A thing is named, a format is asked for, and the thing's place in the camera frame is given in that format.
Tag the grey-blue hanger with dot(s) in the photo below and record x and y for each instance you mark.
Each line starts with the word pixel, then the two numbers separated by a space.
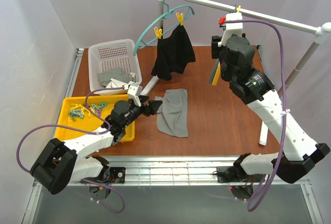
pixel 216 69

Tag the teal clothespin left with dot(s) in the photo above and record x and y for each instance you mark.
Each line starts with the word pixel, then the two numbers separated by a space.
pixel 76 112

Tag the purple clothespin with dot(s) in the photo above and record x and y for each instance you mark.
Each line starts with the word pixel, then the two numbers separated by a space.
pixel 91 109

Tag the black underwear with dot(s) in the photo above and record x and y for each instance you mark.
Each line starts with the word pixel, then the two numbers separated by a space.
pixel 173 54

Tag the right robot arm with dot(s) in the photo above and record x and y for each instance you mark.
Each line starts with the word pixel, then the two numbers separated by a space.
pixel 300 153

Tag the teal clothespin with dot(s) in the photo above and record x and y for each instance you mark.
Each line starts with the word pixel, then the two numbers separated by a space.
pixel 76 112
pixel 99 106

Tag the yellow tray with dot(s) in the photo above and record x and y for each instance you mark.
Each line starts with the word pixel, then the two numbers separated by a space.
pixel 87 123

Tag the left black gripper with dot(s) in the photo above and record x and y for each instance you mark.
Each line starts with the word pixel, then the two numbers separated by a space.
pixel 145 106

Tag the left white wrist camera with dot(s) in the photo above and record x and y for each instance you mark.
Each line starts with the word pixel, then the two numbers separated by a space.
pixel 133 91

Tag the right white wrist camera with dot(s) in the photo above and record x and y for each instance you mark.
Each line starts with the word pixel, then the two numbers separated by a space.
pixel 231 28

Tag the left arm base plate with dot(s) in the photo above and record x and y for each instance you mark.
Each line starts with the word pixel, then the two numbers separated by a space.
pixel 114 175

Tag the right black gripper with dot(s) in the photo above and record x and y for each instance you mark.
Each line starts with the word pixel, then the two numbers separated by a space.
pixel 215 47

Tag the white cloth in basket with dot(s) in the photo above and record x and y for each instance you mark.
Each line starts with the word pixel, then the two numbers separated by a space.
pixel 115 80

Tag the yellow clothespin left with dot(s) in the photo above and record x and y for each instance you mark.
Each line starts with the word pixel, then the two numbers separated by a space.
pixel 158 32

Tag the yellow clothespin in tray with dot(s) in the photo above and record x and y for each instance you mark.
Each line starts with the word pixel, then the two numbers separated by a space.
pixel 77 106

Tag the grey underwear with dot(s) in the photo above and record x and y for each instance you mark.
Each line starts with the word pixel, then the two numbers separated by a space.
pixel 172 114

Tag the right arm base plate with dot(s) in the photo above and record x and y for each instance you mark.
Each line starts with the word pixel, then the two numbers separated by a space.
pixel 233 174

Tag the aluminium rail frame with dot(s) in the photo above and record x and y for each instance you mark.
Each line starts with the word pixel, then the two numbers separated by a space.
pixel 170 180

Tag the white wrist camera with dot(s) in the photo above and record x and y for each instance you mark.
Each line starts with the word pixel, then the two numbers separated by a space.
pixel 231 28
pixel 133 91

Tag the teal hanger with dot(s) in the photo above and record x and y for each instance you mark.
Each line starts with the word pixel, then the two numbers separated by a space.
pixel 166 21

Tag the yellow clothespin right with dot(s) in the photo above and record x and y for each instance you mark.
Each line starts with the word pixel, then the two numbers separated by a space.
pixel 180 18

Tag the yellow hanger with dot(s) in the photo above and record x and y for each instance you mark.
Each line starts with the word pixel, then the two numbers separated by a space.
pixel 219 41

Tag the white clothes rack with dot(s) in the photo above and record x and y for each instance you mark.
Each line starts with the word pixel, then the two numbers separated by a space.
pixel 235 59

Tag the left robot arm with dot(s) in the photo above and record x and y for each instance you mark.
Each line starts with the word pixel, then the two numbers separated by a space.
pixel 63 162

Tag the dark grey cloth in basket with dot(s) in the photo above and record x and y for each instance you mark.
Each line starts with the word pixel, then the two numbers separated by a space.
pixel 113 71

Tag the white laundry basket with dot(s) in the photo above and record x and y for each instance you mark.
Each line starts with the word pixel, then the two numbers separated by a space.
pixel 112 54

